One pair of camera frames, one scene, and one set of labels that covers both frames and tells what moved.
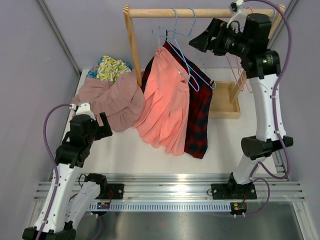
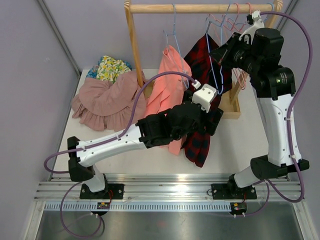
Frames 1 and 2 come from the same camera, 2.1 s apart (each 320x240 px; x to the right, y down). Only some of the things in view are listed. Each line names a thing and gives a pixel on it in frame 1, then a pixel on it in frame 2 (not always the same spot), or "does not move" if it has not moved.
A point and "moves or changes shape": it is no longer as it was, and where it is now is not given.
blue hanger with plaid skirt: (212, 82) -> (218, 93)
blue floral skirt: (92, 73) does not move
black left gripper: (102, 131) -> (207, 125)
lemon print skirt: (109, 69) does not move
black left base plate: (114, 191) does not move
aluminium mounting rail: (183, 186) does not move
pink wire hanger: (250, 89) moves or changes shape
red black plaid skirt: (200, 99) moves or changes shape
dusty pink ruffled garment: (122, 99) does not move
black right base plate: (227, 191) does not move
